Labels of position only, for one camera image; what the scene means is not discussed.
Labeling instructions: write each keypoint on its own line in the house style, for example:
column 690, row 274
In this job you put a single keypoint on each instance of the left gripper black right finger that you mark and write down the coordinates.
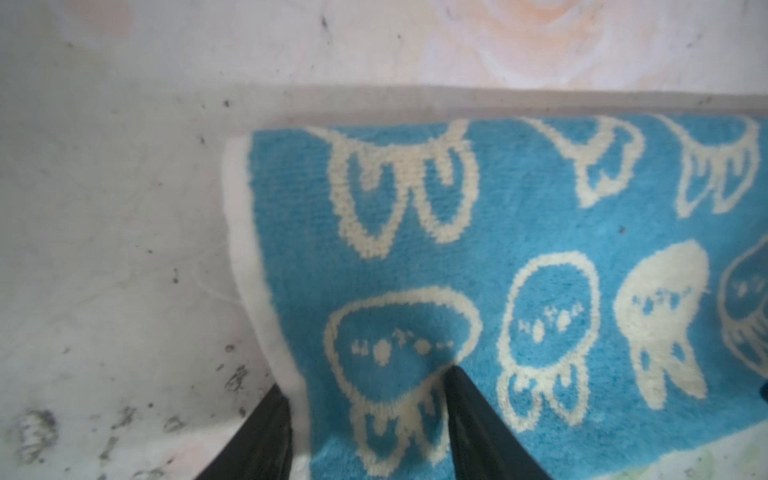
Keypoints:
column 482, row 446

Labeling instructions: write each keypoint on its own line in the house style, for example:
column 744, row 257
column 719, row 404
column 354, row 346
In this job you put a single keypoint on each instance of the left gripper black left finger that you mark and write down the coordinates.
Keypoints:
column 262, row 448

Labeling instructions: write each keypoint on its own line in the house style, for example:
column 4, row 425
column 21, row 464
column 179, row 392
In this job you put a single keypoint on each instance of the blue patterned towel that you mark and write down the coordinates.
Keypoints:
column 602, row 280

